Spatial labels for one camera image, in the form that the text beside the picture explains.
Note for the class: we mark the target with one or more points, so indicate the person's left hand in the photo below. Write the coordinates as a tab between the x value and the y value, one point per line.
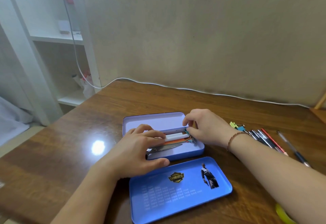
127	152

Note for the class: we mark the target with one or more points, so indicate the person's right hand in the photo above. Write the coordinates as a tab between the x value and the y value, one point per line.
211	129

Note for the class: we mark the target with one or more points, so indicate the person's left thumb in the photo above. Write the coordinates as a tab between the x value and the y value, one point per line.
158	162

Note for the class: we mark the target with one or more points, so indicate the person's right thumb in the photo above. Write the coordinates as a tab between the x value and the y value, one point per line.
194	131

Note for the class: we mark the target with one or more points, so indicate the person's left middle finger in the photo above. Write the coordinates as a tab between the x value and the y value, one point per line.
142	127

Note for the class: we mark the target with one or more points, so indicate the teal binder clip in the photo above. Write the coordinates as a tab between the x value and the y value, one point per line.
189	136

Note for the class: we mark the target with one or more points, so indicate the blue tin pencil case base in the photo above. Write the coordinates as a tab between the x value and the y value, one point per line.
158	120

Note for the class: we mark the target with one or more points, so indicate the person's left forearm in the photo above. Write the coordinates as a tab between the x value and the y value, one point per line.
84	198

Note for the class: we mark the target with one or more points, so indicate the person's right forearm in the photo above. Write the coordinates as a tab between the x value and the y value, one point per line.
280	175

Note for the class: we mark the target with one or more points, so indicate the metal scissors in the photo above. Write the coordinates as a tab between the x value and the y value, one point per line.
168	148

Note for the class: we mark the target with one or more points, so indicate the white eraser stick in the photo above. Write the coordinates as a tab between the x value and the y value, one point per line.
175	136

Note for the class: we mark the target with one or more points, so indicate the orange flat card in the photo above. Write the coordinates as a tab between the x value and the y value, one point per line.
175	142

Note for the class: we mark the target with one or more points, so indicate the blue tin pencil case lid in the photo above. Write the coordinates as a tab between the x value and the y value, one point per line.
178	193

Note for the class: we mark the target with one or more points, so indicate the green binder clip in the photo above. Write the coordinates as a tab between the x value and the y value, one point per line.
233	124

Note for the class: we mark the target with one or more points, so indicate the blue binder clip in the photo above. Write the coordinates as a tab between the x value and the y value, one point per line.
241	128

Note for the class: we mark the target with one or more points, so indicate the dark ballpoint pen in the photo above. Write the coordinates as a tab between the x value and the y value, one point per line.
257	137
266	139

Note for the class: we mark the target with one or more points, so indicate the white plastic bag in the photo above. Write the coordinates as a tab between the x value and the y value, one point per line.
85	83

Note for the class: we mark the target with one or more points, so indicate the black clear-barrel pen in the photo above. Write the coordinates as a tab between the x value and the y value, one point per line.
293	148

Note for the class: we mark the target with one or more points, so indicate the yellow plastic object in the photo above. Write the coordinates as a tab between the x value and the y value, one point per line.
282	215

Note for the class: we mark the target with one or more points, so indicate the white cloth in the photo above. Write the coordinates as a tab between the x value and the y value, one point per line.
11	119

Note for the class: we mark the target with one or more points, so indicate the white shelf unit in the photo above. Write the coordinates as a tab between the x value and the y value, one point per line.
15	27

